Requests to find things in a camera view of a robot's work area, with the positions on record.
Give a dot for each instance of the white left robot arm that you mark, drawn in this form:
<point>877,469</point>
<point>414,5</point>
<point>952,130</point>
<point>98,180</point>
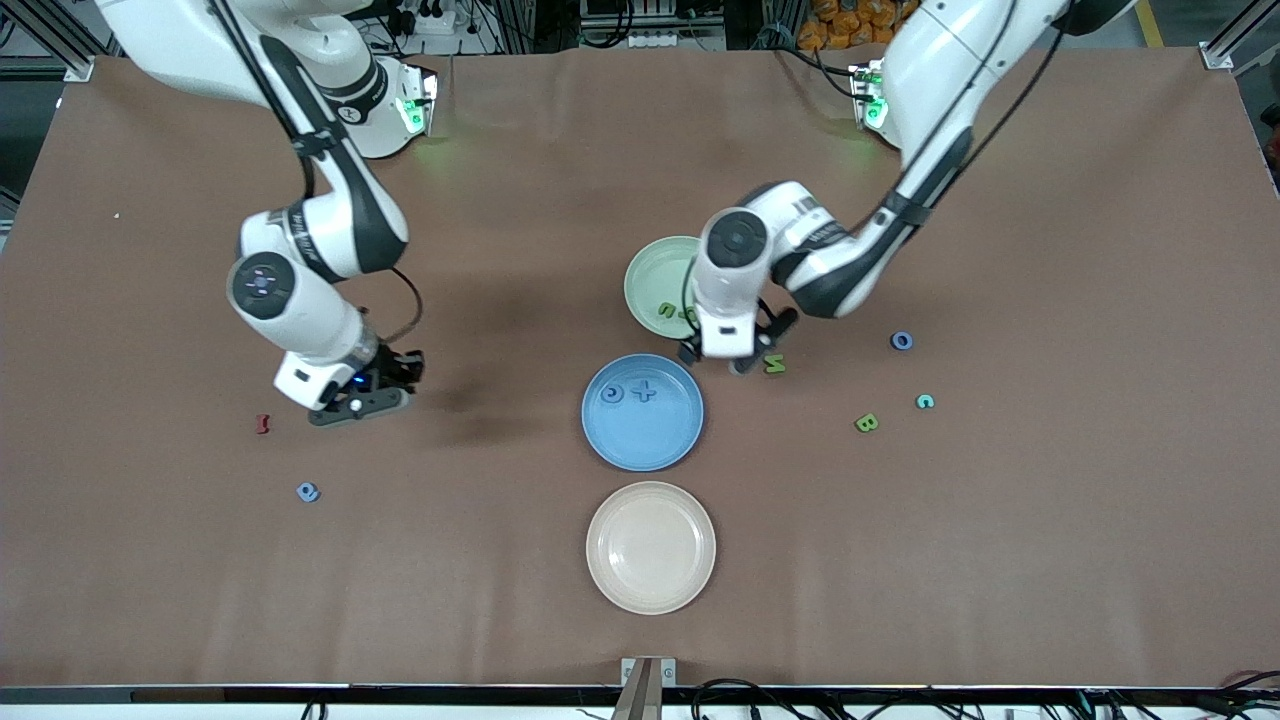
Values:
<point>840,260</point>

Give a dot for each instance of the white power strip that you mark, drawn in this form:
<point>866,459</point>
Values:
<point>680,40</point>
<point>432,22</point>

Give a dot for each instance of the green capital letter N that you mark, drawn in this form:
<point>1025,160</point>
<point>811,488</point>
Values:
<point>777,366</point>

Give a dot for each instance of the green plate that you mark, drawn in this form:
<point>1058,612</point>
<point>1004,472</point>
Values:
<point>655,275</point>

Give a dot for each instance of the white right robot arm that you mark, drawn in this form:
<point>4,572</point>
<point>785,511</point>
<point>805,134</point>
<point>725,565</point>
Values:
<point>320,230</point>

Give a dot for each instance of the blue letter O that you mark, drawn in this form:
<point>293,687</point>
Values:
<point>897,341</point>

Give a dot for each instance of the blue lowercase letter a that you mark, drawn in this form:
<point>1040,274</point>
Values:
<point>308,496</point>

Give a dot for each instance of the brown table cover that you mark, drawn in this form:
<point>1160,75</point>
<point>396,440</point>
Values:
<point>200,600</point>

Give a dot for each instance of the blue plate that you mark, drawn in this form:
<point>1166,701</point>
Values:
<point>650,440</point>

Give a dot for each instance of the aluminium frame rail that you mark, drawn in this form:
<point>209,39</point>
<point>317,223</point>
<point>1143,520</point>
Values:
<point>78,68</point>
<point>1225,55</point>

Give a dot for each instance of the green capital letter B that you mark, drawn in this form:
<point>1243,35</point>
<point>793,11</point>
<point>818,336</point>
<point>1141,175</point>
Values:
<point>867,422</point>

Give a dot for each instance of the orange fruit bag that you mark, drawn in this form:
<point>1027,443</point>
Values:
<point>850,25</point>

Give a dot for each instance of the blue letter C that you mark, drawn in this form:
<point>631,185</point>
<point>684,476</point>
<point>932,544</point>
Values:
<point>605,396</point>

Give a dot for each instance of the beige plate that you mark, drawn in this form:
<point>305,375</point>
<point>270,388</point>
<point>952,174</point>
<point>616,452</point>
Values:
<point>650,548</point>

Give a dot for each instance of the silver metal bracket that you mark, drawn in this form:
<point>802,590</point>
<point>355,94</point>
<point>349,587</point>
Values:
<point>648,690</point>

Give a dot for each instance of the blue letter X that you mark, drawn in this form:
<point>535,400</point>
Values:
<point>644,392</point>

